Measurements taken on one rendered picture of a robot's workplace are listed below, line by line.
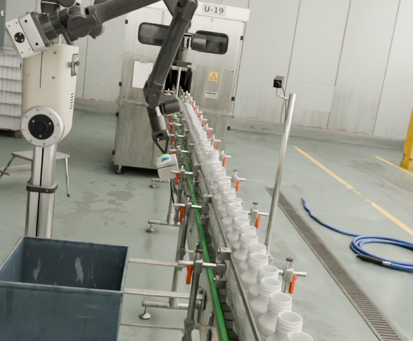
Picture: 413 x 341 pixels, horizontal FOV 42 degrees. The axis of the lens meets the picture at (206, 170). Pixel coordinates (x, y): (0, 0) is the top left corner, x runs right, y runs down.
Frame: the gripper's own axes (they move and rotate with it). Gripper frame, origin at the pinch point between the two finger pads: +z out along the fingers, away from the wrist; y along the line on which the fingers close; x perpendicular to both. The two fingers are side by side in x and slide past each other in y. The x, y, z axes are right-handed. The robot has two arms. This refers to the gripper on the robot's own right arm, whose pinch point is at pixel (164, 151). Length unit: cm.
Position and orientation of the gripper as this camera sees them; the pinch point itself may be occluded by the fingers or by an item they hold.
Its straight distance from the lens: 214.4
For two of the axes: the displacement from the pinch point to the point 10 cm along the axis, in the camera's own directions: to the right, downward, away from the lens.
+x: -9.7, 2.3, -0.3
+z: 2.1, 9.5, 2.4
